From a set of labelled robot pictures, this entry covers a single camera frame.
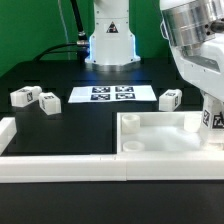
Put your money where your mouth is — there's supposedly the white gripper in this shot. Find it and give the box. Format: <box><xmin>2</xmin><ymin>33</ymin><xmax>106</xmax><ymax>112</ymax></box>
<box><xmin>171</xmin><ymin>39</ymin><xmax>224</xmax><ymax>102</ymax></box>

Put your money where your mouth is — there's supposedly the white square tabletop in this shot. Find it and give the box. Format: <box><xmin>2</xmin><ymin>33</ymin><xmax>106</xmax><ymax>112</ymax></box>
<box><xmin>117</xmin><ymin>111</ymin><xmax>224</xmax><ymax>161</ymax></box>

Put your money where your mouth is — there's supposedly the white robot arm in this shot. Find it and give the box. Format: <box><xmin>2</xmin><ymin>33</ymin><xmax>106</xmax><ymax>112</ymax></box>
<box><xmin>85</xmin><ymin>0</ymin><xmax>224</xmax><ymax>102</ymax></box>

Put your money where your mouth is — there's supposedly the white sheet with fiducial tags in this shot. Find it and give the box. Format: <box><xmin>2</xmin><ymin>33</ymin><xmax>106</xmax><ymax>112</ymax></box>
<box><xmin>69</xmin><ymin>85</ymin><xmax>156</xmax><ymax>103</ymax></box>

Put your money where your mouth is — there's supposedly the white L-shaped obstacle fence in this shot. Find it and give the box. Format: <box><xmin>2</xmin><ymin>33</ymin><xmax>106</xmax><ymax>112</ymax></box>
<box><xmin>0</xmin><ymin>117</ymin><xmax>224</xmax><ymax>183</ymax></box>

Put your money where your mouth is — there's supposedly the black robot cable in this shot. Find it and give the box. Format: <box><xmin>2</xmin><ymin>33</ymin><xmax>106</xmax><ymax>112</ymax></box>
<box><xmin>33</xmin><ymin>0</ymin><xmax>90</xmax><ymax>62</ymax></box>

